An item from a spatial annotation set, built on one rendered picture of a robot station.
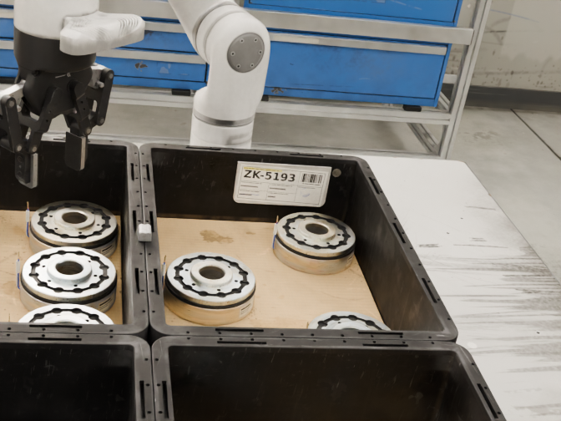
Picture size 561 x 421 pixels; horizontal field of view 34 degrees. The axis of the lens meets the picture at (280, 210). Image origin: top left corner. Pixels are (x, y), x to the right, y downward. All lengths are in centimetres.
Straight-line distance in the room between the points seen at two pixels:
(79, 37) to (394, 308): 47
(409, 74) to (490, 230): 157
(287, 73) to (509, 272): 166
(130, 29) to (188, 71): 213
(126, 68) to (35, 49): 211
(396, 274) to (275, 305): 14
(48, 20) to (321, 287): 47
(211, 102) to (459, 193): 60
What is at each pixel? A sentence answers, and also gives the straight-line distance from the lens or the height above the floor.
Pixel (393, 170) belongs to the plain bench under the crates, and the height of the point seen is 70.
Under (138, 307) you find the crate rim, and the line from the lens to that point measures 85.
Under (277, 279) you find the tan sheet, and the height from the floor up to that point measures 83.
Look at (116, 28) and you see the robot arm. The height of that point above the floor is 116.
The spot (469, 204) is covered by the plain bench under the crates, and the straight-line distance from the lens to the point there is 169.
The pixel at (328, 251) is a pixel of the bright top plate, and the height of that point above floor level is 86.
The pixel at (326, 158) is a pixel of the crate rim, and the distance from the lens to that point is 119.
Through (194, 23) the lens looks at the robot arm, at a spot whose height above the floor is 103.
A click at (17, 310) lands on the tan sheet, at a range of 102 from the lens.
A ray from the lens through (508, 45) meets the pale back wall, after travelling 423.
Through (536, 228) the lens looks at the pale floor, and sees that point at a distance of 329.
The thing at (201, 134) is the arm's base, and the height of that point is 88.
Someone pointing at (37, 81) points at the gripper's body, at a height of 110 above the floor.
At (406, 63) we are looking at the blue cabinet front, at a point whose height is 47.
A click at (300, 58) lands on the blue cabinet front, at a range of 301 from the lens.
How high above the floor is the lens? 143
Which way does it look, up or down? 28 degrees down
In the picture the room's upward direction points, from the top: 10 degrees clockwise
